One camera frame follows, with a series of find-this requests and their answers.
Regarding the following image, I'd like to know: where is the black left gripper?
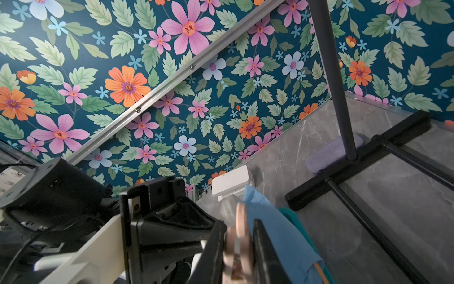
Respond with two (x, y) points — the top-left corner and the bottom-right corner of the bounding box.
(119, 177), (216, 284)

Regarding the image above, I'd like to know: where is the purple cloth pad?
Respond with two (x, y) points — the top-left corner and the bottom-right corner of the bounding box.
(305, 137), (346, 174)

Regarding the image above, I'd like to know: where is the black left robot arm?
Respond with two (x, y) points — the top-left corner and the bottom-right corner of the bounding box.
(1, 158), (219, 284)

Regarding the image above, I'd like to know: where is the pink clothespin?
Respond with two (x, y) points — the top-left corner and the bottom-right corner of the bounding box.
(222, 202), (254, 284)

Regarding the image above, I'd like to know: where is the black clothes rack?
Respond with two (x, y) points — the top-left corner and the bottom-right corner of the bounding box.
(285, 1), (454, 284)

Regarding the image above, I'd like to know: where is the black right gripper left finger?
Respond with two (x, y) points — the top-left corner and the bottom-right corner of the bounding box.
(188, 221), (227, 284)

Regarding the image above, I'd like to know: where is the teal laundry basket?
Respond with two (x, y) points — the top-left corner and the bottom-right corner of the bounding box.
(278, 208), (335, 284)

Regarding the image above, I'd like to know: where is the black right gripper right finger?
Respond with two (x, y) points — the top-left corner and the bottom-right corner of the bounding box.
(253, 219), (291, 284)

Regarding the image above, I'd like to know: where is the white t-shirt black print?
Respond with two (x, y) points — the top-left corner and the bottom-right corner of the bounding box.
(196, 194), (241, 227)

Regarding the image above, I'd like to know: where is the light blue garment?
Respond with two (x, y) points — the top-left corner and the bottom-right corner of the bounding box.
(243, 185), (324, 284)

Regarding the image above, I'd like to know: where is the orange plastic hanger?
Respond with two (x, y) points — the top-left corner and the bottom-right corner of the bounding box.
(314, 262), (329, 284)

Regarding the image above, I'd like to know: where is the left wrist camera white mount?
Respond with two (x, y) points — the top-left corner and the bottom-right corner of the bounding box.
(34, 215), (125, 284)

